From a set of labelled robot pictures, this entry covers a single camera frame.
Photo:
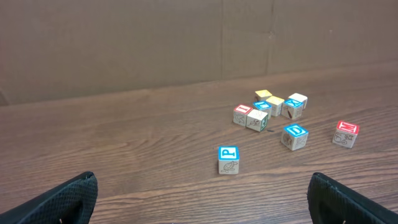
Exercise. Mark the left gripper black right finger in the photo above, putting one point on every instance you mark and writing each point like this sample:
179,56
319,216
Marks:
332,202

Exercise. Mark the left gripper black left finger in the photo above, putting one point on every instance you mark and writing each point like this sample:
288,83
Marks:
71,202

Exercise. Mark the red M wooden block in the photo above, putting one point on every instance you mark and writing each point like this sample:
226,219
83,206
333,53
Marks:
345,134

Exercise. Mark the blue D wooden block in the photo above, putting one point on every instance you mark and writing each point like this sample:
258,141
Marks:
294,137

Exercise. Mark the plain K wooden block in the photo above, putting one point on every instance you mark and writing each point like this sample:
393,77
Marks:
301,98

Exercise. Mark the blue P wooden block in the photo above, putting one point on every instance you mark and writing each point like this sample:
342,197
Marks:
228,160

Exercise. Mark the blue X wooden block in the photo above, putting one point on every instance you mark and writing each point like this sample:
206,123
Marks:
292,109

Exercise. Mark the plain W wooden block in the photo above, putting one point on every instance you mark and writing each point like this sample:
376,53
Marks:
257,120

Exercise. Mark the yellow C wooden block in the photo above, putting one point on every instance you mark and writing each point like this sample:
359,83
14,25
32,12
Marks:
276,104

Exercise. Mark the blue L wooden block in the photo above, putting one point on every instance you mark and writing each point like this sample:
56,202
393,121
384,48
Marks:
263,106

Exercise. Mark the yellow G wooden block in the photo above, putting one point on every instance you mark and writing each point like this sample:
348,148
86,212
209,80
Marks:
262,95

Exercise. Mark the red I wooden block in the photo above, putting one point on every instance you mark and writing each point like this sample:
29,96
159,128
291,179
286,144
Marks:
240,114

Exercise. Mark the cardboard back panel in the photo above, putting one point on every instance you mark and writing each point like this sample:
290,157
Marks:
62,49

